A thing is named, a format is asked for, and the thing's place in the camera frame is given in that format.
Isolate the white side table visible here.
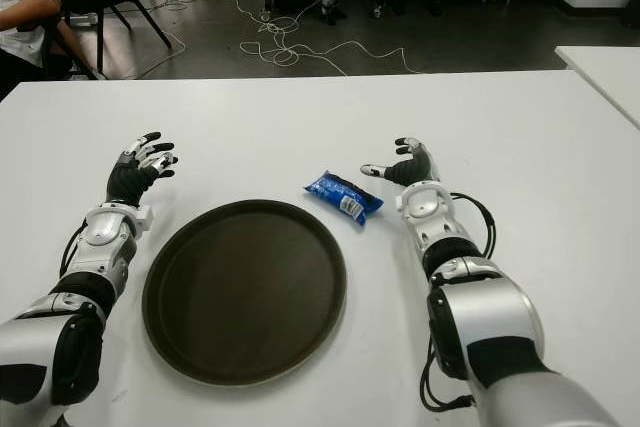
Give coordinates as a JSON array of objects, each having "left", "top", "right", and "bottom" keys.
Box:
[{"left": 554, "top": 45, "right": 640, "bottom": 129}]

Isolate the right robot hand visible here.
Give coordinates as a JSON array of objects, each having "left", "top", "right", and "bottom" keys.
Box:
[{"left": 360, "top": 136, "right": 443, "bottom": 190}]

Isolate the blue Oreo packet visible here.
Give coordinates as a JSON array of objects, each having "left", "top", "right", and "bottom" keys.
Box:
[{"left": 302, "top": 170, "right": 385, "bottom": 231}]

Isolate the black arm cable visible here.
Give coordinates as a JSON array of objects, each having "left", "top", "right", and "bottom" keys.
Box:
[
  {"left": 418, "top": 341, "right": 475, "bottom": 411},
  {"left": 447, "top": 191, "right": 497, "bottom": 257},
  {"left": 58, "top": 225, "right": 90, "bottom": 279}
]

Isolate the round brown tray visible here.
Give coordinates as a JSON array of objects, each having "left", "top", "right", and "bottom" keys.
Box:
[{"left": 141, "top": 199, "right": 348, "bottom": 373}]

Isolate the white floor cable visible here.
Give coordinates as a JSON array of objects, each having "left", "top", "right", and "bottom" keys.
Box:
[{"left": 234, "top": 0, "right": 432, "bottom": 76}]

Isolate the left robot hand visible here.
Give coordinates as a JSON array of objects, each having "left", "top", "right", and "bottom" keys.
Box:
[{"left": 106, "top": 131, "right": 180, "bottom": 209}]

